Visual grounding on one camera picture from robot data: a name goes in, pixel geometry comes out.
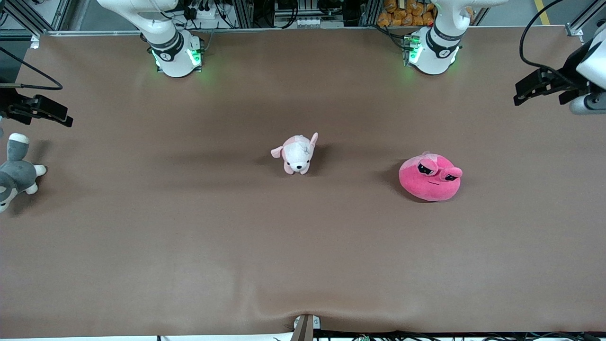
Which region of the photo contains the white power strip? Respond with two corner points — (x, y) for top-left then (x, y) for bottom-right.
(186, 4), (219, 20)

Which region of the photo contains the aluminium table edge rail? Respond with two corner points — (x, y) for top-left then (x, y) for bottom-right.
(0, 25), (584, 37)

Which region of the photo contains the small pink white plush dog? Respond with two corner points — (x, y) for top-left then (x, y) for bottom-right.
(270, 132), (319, 175)

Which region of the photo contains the pink round plush toy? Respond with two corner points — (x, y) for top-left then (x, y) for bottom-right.
(399, 151), (463, 202)

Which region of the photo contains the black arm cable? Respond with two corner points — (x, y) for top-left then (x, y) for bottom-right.
(519, 0), (571, 79)
(0, 46), (63, 90)

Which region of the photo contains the pile of orange toys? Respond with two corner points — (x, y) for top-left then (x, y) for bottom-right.
(377, 0), (474, 27)

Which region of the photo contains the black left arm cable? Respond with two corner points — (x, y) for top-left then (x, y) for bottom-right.
(519, 0), (571, 79)

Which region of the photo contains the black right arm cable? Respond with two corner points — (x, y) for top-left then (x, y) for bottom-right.
(0, 46), (63, 90)

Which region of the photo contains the large table cover mat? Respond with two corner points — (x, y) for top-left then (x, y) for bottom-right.
(0, 26), (606, 339)

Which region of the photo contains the grey white plush husky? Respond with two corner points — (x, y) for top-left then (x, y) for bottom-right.
(0, 133), (48, 214)

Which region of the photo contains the aluminium frame profile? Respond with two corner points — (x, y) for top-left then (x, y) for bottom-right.
(0, 0), (64, 35)
(566, 0), (606, 37)

